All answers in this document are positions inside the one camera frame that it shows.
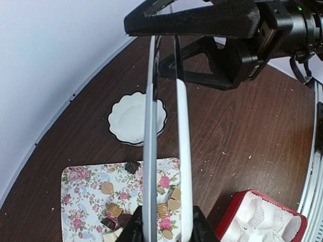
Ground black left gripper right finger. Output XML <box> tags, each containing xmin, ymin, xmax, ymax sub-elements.
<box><xmin>124</xmin><ymin>1</ymin><xmax>260</xmax><ymax>39</ymax></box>

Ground brown heart chocolate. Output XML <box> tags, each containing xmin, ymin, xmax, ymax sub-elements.
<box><xmin>168</xmin><ymin>198</ymin><xmax>181</xmax><ymax>212</ymax></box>

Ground white paper cup liners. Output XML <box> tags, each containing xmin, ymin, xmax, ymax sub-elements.
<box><xmin>222</xmin><ymin>190</ymin><xmax>302</xmax><ymax>242</ymax></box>

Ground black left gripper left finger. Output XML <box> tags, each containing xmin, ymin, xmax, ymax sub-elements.
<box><xmin>158</xmin><ymin>36</ymin><xmax>240</xmax><ymax>90</ymax></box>

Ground brown ridged chocolate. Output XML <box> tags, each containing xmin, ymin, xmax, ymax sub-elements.
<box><xmin>105</xmin><ymin>203</ymin><xmax>123</xmax><ymax>218</ymax></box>

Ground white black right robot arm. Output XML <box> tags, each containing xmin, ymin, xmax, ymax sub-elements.
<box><xmin>225</xmin><ymin>1</ymin><xmax>322</xmax><ymax>90</ymax></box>

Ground brown leaf chocolate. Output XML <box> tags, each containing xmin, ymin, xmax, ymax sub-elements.
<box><xmin>101</xmin><ymin>182</ymin><xmax>114</xmax><ymax>195</ymax></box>

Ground red tin box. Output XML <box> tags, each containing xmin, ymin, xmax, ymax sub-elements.
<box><xmin>214</xmin><ymin>189</ymin><xmax>308</xmax><ymax>242</ymax></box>

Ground dark heart chocolate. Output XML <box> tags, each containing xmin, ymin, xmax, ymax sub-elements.
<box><xmin>118</xmin><ymin>213</ymin><xmax>132</xmax><ymax>228</ymax></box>

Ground white scalloped ceramic dish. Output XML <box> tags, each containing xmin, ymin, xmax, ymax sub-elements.
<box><xmin>107</xmin><ymin>91</ymin><xmax>168</xmax><ymax>147</ymax></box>

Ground right aluminium frame post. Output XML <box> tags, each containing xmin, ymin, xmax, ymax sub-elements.
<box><xmin>296</xmin><ymin>78</ymin><xmax>323</xmax><ymax>215</ymax></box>

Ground floral rectangular tray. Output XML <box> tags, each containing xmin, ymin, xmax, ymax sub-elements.
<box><xmin>61</xmin><ymin>158</ymin><xmax>181</xmax><ymax>241</ymax></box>

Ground dark square chocolate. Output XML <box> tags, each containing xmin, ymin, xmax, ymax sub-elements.
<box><xmin>125</xmin><ymin>161</ymin><xmax>141</xmax><ymax>174</ymax></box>

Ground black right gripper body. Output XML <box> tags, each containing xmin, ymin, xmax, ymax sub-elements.
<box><xmin>227</xmin><ymin>1</ymin><xmax>308</xmax><ymax>88</ymax></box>

